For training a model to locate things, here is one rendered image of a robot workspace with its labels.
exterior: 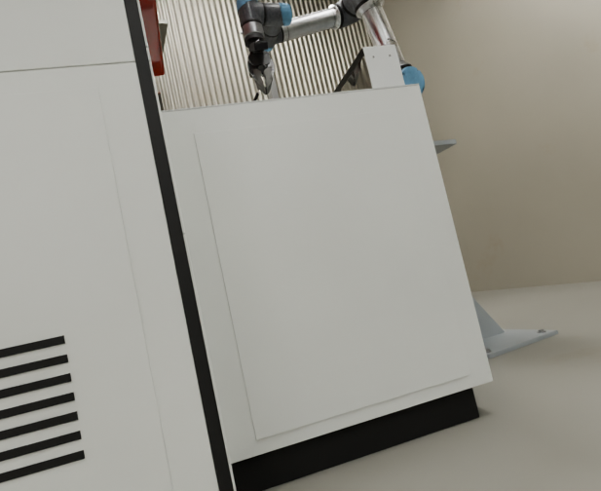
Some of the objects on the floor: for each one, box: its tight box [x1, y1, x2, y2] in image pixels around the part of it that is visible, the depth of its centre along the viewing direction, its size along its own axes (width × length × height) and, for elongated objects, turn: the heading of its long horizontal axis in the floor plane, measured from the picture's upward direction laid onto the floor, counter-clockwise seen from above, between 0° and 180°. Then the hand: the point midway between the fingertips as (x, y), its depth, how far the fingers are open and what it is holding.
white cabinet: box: [162, 85, 493, 491], centre depth 144 cm, size 64×96×82 cm, turn 125°
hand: (266, 90), depth 151 cm, fingers closed
